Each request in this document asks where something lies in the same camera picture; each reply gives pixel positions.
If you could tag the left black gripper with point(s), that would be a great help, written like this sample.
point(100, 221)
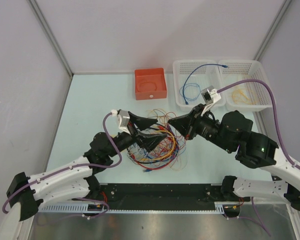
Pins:
point(145, 140)

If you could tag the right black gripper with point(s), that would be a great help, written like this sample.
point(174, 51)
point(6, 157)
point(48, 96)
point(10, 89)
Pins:
point(188, 124)

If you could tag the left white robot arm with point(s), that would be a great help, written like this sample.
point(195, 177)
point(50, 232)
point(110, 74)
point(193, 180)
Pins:
point(77, 179)

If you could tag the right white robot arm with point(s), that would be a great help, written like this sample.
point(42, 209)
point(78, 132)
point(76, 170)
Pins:
point(254, 150)

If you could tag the left white plastic basket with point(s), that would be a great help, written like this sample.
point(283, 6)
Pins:
point(190, 76)

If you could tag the white plastic basket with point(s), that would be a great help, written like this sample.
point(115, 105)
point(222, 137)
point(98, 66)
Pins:
point(190, 76)
point(249, 96)

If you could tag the orange square box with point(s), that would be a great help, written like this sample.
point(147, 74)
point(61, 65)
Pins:
point(150, 84)

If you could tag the right white plastic basket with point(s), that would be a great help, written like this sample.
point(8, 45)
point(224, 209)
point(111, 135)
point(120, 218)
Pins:
point(249, 96)

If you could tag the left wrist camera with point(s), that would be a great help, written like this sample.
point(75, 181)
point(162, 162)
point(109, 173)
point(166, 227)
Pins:
point(122, 119)

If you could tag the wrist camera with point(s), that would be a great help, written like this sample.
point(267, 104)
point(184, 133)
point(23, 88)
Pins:
point(122, 119)
point(210, 96)

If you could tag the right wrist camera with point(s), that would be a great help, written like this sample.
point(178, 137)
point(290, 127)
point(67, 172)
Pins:
point(210, 96)

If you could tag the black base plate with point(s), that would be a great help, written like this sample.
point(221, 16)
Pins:
point(177, 197)

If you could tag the white slotted cable duct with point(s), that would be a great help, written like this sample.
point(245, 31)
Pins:
point(92, 208)

